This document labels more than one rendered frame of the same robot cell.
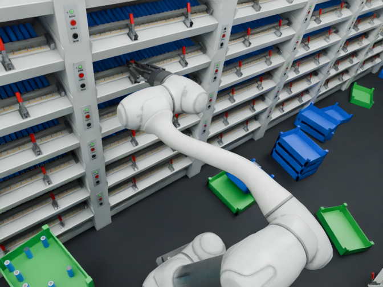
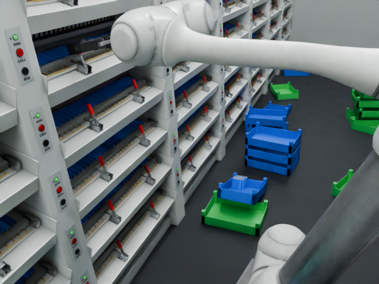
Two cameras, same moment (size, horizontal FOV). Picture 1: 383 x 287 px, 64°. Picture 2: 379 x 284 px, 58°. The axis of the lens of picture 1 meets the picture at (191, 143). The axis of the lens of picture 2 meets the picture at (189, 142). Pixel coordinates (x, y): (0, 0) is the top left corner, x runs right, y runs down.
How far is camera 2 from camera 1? 0.58 m
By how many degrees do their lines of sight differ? 23
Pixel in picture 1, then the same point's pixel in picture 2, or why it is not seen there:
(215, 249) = (298, 236)
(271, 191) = (366, 52)
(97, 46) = (30, 12)
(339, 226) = not seen: hidden behind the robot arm
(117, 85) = (67, 79)
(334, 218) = not seen: hidden behind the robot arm
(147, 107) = (157, 16)
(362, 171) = (336, 143)
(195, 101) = (205, 9)
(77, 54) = (8, 16)
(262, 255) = not seen: outside the picture
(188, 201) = (194, 249)
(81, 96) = (26, 91)
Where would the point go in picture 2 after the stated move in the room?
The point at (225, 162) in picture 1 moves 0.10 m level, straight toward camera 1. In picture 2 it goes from (290, 48) to (315, 59)
